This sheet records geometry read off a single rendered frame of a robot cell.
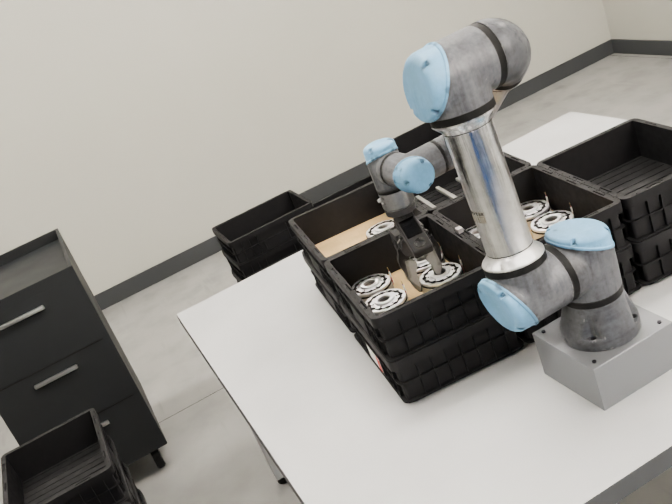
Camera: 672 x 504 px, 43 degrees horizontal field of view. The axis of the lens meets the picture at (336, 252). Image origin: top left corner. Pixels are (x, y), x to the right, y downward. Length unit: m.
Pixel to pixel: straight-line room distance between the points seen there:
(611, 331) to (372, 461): 0.53
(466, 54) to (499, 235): 0.32
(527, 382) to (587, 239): 0.38
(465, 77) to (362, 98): 4.09
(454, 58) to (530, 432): 0.72
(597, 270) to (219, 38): 3.84
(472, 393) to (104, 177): 3.60
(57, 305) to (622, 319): 2.03
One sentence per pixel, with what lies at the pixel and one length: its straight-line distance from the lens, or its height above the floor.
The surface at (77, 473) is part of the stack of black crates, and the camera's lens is 2.70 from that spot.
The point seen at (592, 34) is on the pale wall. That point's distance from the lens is 6.38.
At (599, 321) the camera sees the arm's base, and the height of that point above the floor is 0.85.
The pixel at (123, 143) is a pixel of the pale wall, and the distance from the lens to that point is 5.10.
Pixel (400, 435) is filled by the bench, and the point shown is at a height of 0.70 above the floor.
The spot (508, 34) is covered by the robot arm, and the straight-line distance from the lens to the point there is 1.47.
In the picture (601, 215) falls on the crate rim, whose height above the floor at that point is 0.92.
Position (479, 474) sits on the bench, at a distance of 1.64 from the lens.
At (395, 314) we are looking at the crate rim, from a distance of 1.76.
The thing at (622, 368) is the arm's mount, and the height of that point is 0.76.
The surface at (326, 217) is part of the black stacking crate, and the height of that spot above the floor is 0.89.
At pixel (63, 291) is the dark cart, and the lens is 3.10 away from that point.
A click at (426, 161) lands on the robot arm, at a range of 1.76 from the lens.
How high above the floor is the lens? 1.73
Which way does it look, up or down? 22 degrees down
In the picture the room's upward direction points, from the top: 22 degrees counter-clockwise
